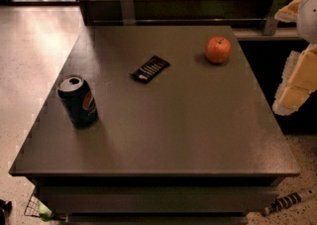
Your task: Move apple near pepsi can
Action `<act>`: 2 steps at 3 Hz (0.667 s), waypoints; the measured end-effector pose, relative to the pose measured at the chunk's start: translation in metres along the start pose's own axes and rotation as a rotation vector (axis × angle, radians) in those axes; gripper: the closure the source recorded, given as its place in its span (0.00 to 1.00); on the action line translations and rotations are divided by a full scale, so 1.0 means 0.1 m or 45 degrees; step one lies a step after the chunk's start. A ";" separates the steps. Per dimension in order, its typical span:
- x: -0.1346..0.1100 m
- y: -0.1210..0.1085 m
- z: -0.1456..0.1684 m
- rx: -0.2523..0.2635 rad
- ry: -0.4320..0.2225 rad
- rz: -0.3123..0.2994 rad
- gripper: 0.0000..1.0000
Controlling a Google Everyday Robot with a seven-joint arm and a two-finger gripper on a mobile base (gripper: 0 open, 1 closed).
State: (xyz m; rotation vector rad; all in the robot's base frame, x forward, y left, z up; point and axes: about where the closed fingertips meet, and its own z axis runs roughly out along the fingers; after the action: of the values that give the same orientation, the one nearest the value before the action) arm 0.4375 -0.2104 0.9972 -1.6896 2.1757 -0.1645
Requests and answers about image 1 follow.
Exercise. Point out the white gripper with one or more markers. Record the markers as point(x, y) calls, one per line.
point(308, 16)

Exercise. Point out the red apple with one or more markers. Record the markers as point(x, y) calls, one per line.
point(218, 49)

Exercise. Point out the dark blue pepsi can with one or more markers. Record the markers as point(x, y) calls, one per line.
point(78, 100)

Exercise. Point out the dark grey table cabinet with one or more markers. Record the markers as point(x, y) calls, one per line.
point(196, 145)

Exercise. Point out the black snack packet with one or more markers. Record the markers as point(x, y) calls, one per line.
point(150, 69)

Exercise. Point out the black white striped stick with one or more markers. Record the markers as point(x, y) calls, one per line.
point(289, 200)

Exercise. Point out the dark object floor left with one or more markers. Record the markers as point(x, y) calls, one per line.
point(5, 210)

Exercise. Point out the right metal wall bracket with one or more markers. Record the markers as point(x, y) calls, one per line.
point(269, 24)

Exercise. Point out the metal wall bracket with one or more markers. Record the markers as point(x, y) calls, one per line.
point(269, 24)
point(128, 12)

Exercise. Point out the left metal wall bracket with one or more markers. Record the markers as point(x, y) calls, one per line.
point(128, 12)

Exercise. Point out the wire basket with green item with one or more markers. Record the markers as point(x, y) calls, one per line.
point(37, 209)

